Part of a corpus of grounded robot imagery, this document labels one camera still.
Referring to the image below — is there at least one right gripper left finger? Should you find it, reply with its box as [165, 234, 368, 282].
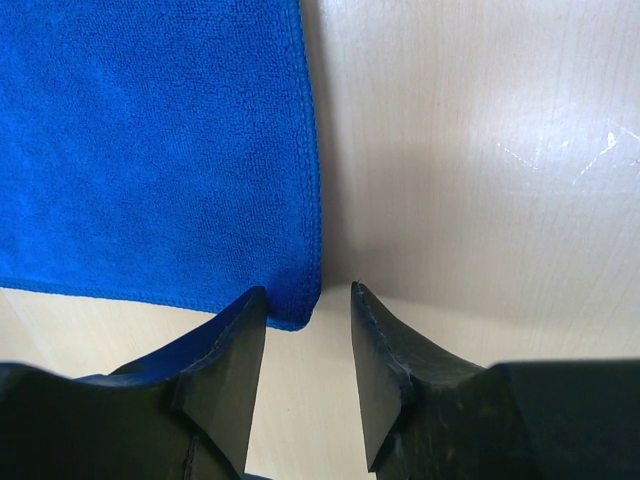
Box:
[1, 287, 267, 479]

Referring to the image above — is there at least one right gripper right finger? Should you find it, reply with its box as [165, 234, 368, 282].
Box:
[351, 283, 639, 479]

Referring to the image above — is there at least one blue towel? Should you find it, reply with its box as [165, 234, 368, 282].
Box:
[1, 1, 322, 331]

